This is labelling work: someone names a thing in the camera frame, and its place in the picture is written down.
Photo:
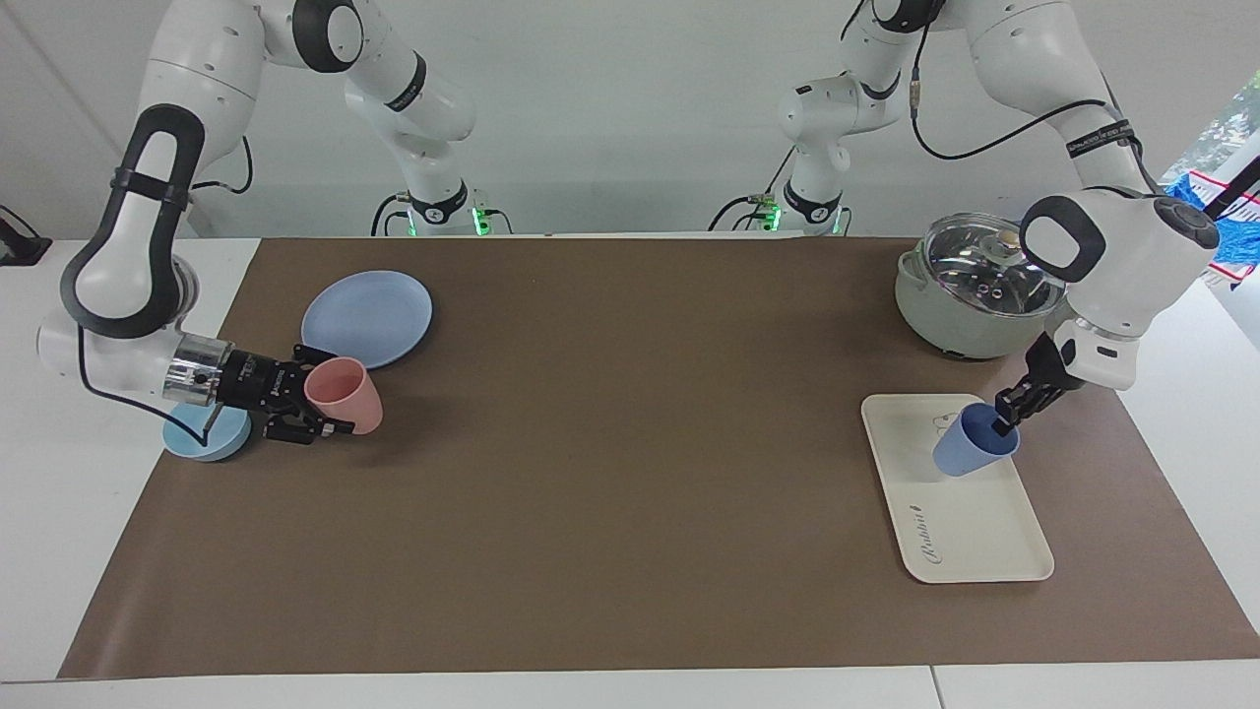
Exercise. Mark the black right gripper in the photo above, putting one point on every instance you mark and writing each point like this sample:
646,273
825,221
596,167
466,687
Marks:
251,379

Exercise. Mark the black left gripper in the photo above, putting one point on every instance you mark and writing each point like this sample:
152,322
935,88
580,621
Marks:
1048,369

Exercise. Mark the pink plastic cup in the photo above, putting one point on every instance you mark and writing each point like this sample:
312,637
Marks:
345,394

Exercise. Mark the blue plastic cup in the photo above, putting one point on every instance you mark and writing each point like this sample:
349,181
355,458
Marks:
970,451

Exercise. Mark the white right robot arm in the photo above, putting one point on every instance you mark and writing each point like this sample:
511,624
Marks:
133,246

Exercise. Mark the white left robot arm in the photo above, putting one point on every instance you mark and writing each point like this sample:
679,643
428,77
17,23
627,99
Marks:
1122,266

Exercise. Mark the cream rectangular rabbit tray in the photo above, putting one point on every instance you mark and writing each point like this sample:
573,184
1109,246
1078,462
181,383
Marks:
970,522

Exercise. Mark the blue round plate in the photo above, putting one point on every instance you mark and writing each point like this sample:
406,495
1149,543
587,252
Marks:
366,315

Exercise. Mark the light blue bowl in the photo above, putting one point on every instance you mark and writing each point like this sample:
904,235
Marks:
221,441

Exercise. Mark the pale green cooking pot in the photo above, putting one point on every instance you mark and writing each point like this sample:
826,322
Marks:
935,320

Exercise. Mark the glass pot lid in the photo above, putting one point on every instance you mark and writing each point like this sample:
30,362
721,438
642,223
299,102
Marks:
975,276

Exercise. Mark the blue cloth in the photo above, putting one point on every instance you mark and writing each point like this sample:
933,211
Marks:
1242,241

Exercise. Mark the black table clamp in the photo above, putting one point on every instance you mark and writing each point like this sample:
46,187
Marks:
22,251

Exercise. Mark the brown table mat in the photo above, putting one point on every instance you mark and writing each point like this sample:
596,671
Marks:
630,492

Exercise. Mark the black camera stand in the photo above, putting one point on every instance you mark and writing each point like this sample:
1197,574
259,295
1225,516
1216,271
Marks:
1235,192

